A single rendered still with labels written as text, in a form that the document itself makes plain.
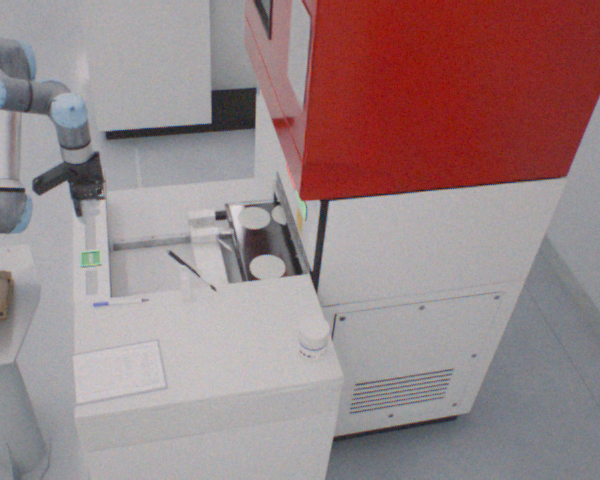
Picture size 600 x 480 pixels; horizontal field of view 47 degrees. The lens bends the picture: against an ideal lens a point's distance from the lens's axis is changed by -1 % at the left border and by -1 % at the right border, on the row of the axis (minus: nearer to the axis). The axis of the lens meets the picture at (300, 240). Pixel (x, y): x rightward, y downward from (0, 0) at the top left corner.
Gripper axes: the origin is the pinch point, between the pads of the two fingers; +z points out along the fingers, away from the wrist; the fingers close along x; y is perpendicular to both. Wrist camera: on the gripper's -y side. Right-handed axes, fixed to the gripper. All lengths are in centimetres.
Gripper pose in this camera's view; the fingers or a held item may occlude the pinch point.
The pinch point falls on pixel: (80, 219)
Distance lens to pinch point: 187.8
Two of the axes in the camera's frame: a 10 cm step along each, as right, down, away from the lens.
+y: 9.7, -1.1, 2.1
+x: -2.3, -6.8, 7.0
